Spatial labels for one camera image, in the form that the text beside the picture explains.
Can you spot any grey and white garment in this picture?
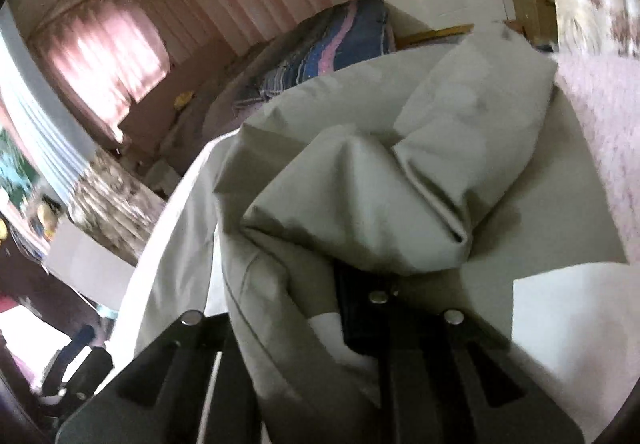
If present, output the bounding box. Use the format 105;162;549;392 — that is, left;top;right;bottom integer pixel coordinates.
113;24;624;443

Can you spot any blue floral curtain left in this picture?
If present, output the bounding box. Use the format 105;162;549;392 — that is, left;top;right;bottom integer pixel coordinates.
0;2;166;267

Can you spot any brown bed with blankets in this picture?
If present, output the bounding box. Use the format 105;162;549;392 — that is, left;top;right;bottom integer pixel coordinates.
120;0;469;174

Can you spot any yellow toy on bed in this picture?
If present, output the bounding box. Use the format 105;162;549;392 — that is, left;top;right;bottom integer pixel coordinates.
174;92;194;112

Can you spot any pink window curtain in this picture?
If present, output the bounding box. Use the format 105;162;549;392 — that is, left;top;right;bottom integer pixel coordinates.
32;0;171;144

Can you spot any striped blue pink blanket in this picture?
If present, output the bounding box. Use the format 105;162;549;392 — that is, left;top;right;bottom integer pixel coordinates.
232;0;395;112

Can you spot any wooden side table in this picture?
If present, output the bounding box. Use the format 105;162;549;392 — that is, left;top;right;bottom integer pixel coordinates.
512;0;558;48

